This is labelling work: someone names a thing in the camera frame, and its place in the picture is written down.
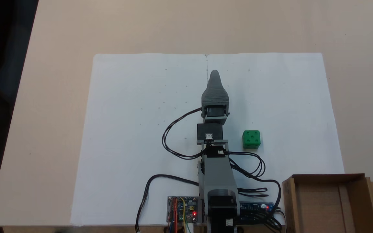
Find green dice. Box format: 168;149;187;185
242;130;261;150

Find brown cardboard box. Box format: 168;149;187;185
282;173;373;233

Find long black arm cable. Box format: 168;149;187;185
230;162;283;215

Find circuit board with coloured wires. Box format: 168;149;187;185
167;195;199;224

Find blue circuit board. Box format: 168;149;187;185
238;202;275;224

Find short black cable loop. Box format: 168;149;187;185
238;187;269;197

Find yellow wire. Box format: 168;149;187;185
179;197;189;233

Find black elbow cable loop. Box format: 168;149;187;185
227;151;266;178

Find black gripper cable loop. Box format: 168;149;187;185
162;108;207;160

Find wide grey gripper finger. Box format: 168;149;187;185
201;70;230;107

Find white paper sheet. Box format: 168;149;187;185
206;52;345;226
71;53;208;226

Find black power cable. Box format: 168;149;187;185
135;174;200;233

